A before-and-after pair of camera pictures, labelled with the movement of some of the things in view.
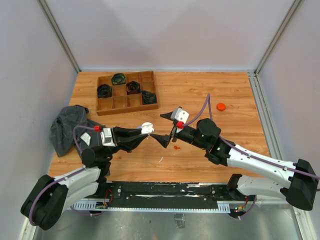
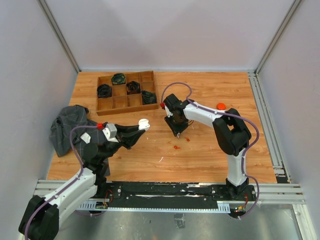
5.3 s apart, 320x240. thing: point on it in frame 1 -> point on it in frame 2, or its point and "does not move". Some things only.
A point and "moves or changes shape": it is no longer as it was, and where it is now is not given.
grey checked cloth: x=62 y=128 does not move
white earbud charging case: x=147 y=128 moves or changes shape
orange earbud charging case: x=221 y=106 does not move
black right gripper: x=163 y=139 -> x=176 y=129
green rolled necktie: x=118 y=78 does not move
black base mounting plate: x=213 y=191 does not move
